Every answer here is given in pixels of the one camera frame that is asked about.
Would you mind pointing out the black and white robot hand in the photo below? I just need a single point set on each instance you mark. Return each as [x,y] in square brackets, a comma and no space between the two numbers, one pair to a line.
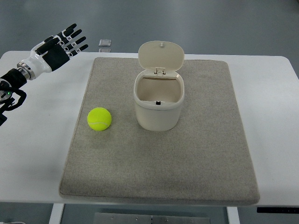
[52,53]

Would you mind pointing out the yellow tennis ball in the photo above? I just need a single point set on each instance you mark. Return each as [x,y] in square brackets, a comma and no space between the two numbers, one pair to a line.
[99,119]

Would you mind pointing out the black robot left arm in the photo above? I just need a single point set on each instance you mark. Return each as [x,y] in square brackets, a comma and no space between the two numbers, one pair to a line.
[11,96]

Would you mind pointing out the clear floor plate near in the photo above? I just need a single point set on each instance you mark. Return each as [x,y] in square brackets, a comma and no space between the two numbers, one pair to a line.
[105,50]

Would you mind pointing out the clear floor plate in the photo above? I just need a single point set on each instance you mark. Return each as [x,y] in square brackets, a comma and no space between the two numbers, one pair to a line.
[105,42]
[105,50]

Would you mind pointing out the clear floor plate far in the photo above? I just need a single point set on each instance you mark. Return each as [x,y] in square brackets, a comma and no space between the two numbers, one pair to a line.
[105,42]

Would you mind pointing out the cream lidded plastic bin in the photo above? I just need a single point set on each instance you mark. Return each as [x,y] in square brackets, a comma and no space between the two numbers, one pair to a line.
[159,90]

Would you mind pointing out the white table leg left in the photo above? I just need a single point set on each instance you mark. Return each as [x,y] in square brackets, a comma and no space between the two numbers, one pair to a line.
[56,213]

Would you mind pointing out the white table leg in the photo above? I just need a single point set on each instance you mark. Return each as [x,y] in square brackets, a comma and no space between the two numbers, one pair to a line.
[233,215]
[56,213]

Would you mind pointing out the grey felt mat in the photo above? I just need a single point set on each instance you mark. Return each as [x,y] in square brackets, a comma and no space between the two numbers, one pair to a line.
[203,159]

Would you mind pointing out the white table leg right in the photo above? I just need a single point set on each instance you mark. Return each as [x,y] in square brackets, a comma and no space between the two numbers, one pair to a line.
[233,215]

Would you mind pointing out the black table control panel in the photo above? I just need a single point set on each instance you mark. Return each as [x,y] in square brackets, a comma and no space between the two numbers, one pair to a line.
[278,210]

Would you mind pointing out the grey metal base plate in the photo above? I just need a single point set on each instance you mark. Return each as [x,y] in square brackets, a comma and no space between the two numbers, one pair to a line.
[116,218]

